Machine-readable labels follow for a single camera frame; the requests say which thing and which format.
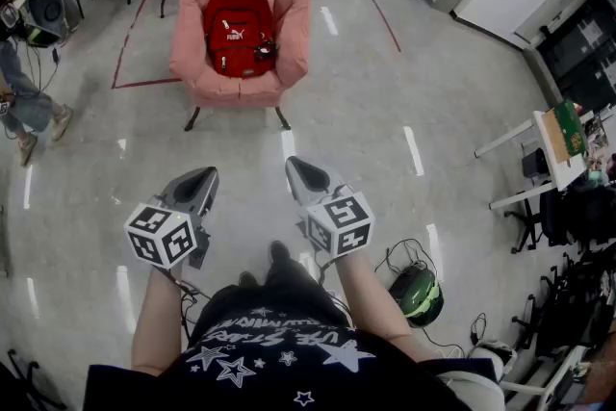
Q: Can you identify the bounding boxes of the person's right forearm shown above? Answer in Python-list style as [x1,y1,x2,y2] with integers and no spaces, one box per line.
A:
[334,249,434,362]

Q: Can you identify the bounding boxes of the person's black trousers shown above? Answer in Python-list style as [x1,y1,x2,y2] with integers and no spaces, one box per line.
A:
[263,257,322,294]

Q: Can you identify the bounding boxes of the black office chair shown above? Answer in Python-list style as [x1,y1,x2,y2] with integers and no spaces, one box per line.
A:
[504,180,578,255]

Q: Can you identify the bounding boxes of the person's dark star-print shirt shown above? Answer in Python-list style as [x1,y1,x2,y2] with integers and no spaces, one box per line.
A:
[82,283,500,411]

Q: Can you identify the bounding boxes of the dark glass door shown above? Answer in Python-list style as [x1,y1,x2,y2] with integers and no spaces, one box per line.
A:
[536,0,616,112]

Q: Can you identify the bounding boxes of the brown board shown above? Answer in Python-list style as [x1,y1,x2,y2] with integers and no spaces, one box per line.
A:
[543,108,572,167]

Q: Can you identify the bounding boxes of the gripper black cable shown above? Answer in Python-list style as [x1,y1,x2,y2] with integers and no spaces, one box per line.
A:
[163,267,213,338]
[315,254,352,319]

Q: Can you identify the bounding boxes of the green box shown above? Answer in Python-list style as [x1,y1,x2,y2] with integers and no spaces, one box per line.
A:
[552,99,589,159]

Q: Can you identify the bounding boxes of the red backpack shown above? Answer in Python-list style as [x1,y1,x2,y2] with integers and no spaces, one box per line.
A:
[201,0,280,79]

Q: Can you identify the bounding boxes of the white desk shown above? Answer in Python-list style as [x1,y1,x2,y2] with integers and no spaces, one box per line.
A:
[474,109,591,212]

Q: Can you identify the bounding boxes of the black helmet cable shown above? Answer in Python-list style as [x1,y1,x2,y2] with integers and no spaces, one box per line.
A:
[374,238,439,275]

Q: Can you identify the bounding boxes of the black keychain charm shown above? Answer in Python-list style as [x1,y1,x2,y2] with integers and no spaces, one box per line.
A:
[254,40,280,64]

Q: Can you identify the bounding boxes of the white chair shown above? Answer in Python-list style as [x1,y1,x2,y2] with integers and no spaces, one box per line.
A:
[500,344,591,411]

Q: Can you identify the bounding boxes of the person's left forearm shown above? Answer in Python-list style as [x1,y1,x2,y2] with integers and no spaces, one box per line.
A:
[130,262,189,376]

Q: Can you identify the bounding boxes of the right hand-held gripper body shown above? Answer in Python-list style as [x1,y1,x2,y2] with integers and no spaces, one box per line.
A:
[284,155,376,259]

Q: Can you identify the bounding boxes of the person's black right shoe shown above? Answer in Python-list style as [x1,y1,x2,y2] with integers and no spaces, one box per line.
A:
[269,240,293,266]

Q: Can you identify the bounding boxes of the grey box with round opening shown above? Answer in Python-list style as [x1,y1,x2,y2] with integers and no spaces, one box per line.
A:
[26,0,68,39]

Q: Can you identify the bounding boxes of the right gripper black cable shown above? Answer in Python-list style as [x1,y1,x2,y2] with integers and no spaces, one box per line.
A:
[315,254,352,319]

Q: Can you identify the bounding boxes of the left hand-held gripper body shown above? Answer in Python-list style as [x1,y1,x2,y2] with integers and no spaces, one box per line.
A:
[123,166,220,270]

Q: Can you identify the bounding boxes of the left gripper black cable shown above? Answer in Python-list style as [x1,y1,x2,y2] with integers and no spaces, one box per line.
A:
[163,267,213,338]

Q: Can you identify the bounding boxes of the green helmet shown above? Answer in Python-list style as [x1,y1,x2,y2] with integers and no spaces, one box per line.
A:
[388,262,445,328]

